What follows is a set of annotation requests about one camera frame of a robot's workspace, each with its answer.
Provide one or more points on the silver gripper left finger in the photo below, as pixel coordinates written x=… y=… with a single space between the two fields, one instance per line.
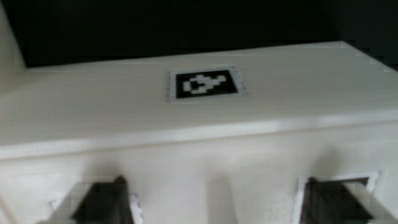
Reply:
x=103 y=208

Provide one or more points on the white door panel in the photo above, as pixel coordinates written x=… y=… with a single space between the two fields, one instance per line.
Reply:
x=220 y=181

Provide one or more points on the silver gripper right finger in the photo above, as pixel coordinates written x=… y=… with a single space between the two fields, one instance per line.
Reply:
x=330 y=207

